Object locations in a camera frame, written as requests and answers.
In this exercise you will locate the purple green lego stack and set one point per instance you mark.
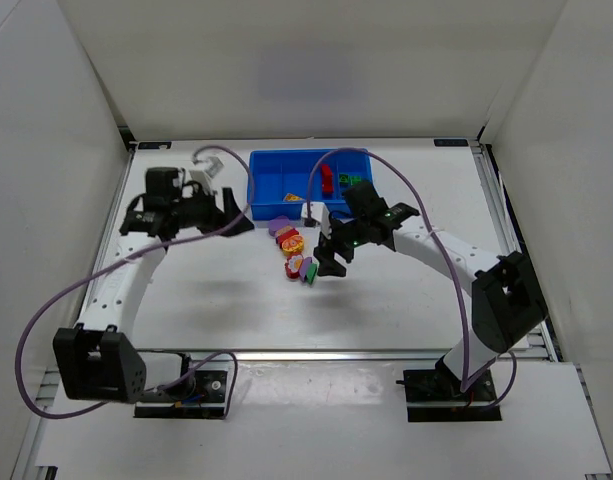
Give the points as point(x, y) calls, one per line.
point(308, 270)

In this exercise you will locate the aluminium frame rail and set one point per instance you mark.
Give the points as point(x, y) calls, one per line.
point(538, 353)

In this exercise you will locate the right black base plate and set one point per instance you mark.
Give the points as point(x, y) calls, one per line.
point(429, 399)

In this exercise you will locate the yellow orange butterfly lego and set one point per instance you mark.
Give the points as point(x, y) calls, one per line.
point(293, 245)

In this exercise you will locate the red 2x4 lego brick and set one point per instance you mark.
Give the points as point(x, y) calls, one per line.
point(327, 190)

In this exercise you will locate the red half-round lego brick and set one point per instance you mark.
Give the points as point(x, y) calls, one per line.
point(285, 236)

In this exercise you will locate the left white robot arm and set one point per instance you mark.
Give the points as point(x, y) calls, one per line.
point(96, 358)

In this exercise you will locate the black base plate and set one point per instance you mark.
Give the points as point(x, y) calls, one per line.
point(429, 399)
point(180, 386)

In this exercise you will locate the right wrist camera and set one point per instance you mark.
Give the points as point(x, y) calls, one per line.
point(316, 214)

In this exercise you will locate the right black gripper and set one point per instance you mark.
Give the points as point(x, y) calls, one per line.
point(337, 245)

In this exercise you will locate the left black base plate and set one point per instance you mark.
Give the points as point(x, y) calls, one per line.
point(180, 386)

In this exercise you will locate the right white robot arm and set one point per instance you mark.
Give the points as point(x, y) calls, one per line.
point(499, 297)

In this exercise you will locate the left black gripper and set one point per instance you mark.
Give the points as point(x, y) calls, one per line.
point(218, 215)

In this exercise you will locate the purple butterfly lego brick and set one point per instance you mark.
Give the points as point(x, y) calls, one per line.
point(288, 229)

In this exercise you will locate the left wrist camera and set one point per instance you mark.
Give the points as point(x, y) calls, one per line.
point(204, 170)

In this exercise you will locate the purple rounded lego brick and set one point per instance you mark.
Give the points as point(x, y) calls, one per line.
point(276, 224)

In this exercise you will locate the blue divided plastic bin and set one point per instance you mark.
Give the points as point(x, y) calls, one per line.
point(278, 172)

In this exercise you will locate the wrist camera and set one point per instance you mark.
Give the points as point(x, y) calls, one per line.
point(316, 214)
point(204, 170)

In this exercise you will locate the red flower lego brick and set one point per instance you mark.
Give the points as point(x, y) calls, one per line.
point(293, 265)

